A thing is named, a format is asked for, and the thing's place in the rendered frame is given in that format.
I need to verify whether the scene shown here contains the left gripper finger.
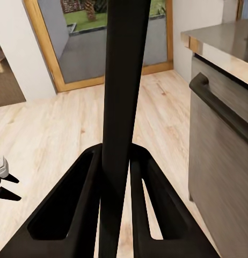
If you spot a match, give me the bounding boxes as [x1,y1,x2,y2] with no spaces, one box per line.
[0,187,21,201]
[2,174,19,183]

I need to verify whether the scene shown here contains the poster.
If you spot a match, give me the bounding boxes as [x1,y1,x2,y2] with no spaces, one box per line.
[98,0,151,258]

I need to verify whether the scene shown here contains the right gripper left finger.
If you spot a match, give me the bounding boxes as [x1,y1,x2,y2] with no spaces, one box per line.
[0,143,103,258]

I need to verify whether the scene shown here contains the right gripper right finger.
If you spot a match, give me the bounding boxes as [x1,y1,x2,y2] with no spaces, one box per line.
[129,144,221,258]

